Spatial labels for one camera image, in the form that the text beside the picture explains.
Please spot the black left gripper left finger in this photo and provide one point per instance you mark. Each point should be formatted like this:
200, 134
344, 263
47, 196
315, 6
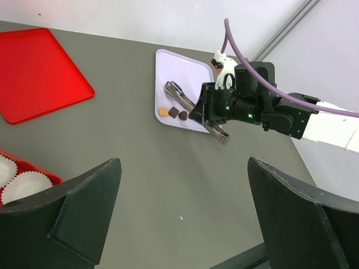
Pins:
65, 226

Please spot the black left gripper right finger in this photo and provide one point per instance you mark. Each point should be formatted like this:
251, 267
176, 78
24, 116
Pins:
303, 226

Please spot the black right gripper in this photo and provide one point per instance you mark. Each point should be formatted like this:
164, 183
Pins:
214, 106

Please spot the metal tongs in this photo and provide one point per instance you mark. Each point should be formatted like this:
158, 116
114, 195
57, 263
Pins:
173, 91

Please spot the red chocolate box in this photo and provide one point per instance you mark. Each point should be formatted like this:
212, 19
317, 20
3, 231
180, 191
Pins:
23, 166

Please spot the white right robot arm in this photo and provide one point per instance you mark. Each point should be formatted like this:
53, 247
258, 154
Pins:
241, 97

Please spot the dark round chocolate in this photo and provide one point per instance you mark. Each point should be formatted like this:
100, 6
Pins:
183, 115

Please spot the lavender plastic tray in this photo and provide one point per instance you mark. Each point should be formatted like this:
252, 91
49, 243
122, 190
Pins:
187, 73

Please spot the white paper cup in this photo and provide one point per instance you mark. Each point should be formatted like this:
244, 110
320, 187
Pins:
25, 184
8, 170

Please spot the red box lid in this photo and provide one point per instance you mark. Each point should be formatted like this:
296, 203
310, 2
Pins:
38, 77

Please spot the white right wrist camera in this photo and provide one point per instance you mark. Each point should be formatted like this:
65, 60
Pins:
225, 67

